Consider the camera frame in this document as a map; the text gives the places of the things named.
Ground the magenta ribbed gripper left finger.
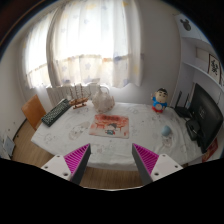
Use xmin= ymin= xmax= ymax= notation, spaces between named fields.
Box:
xmin=42 ymin=144 xmax=91 ymax=185

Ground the white printed tablecloth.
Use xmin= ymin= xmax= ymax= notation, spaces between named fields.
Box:
xmin=32 ymin=103 xmax=201 ymax=171

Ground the black wifi router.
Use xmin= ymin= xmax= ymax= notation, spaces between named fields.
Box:
xmin=174 ymin=92 xmax=191 ymax=118

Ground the black computer monitor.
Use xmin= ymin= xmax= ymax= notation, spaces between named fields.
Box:
xmin=185 ymin=84 xmax=223 ymax=153

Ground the wooden model sailing ship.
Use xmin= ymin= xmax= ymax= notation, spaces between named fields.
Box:
xmin=69 ymin=84 xmax=89 ymax=109

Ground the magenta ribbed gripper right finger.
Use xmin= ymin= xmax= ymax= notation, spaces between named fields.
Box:
xmin=132 ymin=144 xmax=182 ymax=185

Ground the cartoon boy figurine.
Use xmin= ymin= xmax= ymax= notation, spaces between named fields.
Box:
xmin=151 ymin=88 xmax=168 ymax=113

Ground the red paper booklet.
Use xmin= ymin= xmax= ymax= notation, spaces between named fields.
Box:
xmin=202 ymin=139 xmax=218 ymax=162

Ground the light blue computer mouse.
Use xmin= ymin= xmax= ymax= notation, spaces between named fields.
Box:
xmin=161 ymin=126 xmax=171 ymax=136

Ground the white wall shelf unit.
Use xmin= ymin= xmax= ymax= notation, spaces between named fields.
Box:
xmin=171 ymin=14 xmax=224 ymax=107

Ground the red cartoon mouse pad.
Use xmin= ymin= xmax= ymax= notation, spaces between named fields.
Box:
xmin=89 ymin=114 xmax=129 ymax=139

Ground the framed calligraphy picture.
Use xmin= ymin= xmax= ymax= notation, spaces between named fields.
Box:
xmin=208 ymin=55 xmax=221 ymax=83

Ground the white radiator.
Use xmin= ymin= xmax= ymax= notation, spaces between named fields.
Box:
xmin=47 ymin=83 xmax=98 ymax=107

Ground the white sheer curtain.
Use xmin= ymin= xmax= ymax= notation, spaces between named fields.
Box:
xmin=22 ymin=0 xmax=144 ymax=88

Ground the wooden chair back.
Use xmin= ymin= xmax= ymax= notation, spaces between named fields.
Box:
xmin=22 ymin=95 xmax=46 ymax=130

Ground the black mechanical keyboard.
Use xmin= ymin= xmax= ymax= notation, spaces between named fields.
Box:
xmin=42 ymin=99 xmax=71 ymax=127

